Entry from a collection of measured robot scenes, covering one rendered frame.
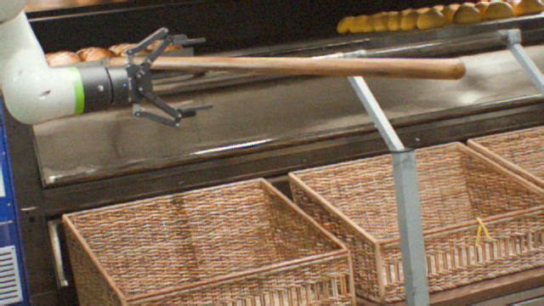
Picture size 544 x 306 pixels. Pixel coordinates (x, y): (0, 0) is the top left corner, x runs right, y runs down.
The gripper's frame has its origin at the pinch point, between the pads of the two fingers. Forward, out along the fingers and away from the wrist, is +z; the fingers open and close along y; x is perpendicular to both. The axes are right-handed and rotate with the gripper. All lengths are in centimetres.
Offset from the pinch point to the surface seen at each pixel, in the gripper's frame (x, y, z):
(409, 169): 2, 27, 46
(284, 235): -44, 46, 34
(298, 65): 31.3, -0.6, 6.8
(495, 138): -54, 33, 110
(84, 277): -43, 46, -20
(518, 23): -57, 0, 124
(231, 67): -0.6, -0.5, 7.0
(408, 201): 2, 34, 45
